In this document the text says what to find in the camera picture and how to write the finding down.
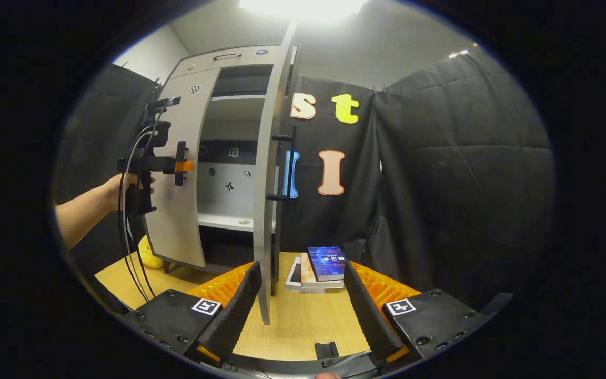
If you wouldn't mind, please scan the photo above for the grey cabinet door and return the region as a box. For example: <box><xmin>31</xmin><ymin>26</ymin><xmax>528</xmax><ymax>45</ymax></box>
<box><xmin>144</xmin><ymin>67</ymin><xmax>222</xmax><ymax>268</ymax></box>
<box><xmin>252</xmin><ymin>21</ymin><xmax>304</xmax><ymax>326</ymax></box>

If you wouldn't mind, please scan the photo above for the beige book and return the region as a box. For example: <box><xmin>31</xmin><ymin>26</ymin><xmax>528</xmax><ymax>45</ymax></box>
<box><xmin>300</xmin><ymin>253</ymin><xmax>345</xmax><ymax>290</ymax></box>

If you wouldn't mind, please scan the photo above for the black backdrop cloth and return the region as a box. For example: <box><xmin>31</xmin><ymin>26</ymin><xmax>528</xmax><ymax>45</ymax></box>
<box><xmin>50</xmin><ymin>50</ymin><xmax>555</xmax><ymax>311</ymax></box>

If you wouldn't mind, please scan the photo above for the grey cabinet drawer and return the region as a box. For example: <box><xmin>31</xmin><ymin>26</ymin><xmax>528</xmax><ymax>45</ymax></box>
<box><xmin>169</xmin><ymin>45</ymin><xmax>282</xmax><ymax>79</ymax></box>

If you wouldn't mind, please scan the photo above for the black cable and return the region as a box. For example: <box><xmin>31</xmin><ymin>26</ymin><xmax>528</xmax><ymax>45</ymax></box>
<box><xmin>117</xmin><ymin>97</ymin><xmax>183</xmax><ymax>302</ymax></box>

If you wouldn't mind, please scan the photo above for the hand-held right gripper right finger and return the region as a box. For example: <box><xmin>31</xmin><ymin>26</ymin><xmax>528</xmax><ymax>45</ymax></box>
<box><xmin>342</xmin><ymin>260</ymin><xmax>488</xmax><ymax>375</ymax></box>

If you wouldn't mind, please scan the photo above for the yellow pineapple plush toy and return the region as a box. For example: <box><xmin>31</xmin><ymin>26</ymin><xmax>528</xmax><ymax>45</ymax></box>
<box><xmin>138</xmin><ymin>235</ymin><xmax>164</xmax><ymax>269</ymax></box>

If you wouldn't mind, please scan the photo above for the grey cable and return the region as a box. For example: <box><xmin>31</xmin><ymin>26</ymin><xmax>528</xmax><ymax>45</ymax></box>
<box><xmin>124</xmin><ymin>128</ymin><xmax>154</xmax><ymax>174</ymax></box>

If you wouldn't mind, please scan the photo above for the grey double-door shoe cabinet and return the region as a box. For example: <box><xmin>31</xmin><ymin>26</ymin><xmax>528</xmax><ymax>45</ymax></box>
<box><xmin>143</xmin><ymin>21</ymin><xmax>304</xmax><ymax>326</ymax></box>

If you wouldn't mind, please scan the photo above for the blue book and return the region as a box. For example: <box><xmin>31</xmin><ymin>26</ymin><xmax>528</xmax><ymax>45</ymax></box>
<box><xmin>307</xmin><ymin>246</ymin><xmax>347</xmax><ymax>282</ymax></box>

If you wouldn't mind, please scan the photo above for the large ceiling light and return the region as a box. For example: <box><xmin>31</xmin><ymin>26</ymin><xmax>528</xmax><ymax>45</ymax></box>
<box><xmin>239</xmin><ymin>0</ymin><xmax>369</xmax><ymax>19</ymax></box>

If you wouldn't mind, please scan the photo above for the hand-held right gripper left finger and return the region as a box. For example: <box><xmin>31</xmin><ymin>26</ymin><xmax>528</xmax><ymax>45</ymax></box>
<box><xmin>111</xmin><ymin>261</ymin><xmax>263</xmax><ymax>369</ymax></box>

